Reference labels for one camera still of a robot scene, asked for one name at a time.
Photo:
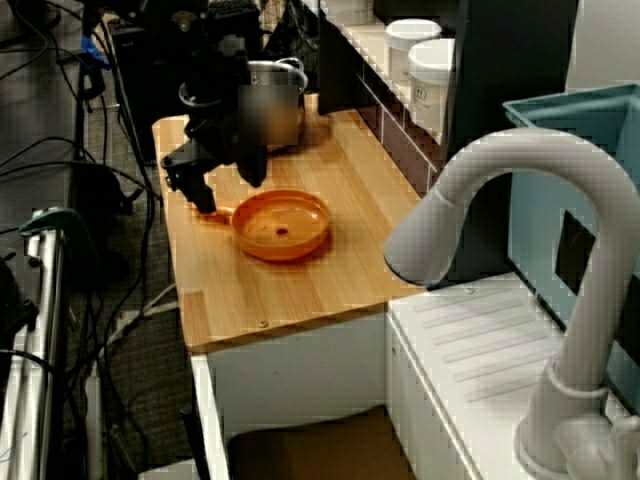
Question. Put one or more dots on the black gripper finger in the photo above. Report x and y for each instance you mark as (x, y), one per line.
(254, 165)
(197, 192)

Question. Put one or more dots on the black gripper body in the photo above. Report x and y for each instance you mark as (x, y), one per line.
(215, 140)

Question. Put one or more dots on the orange plastic toy pan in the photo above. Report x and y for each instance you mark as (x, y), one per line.
(260, 220)

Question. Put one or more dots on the stainless steel pot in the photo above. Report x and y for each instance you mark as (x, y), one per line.
(280, 72)

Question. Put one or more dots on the black computer box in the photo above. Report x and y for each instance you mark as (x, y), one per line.
(140, 75)

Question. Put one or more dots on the green clamp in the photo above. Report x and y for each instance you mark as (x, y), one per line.
(75, 225)

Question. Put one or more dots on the white lidded plastic jar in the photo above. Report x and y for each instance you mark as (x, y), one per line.
(410, 35)
(430, 75)

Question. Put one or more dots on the white toy sink unit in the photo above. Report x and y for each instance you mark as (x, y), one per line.
(300, 365)

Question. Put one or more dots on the blue plastic bin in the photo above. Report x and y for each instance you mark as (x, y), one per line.
(550, 175)

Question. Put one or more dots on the grey toy faucet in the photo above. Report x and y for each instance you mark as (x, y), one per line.
(590, 300)

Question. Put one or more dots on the aluminium frame rail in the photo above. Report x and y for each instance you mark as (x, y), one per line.
(47, 325)

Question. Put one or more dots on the dark grey cabinet post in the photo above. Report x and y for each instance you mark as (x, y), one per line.
(500, 75)

